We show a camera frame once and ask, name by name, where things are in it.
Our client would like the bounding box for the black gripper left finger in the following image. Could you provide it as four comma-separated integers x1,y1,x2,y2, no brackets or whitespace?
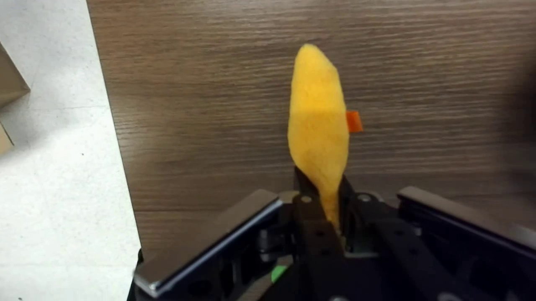
292,165,362,301

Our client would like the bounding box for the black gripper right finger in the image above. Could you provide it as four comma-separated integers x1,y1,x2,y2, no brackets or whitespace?
337,173,449,301

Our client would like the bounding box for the orange carrot plushie green top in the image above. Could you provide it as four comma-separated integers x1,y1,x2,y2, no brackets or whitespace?
270,41,365,282

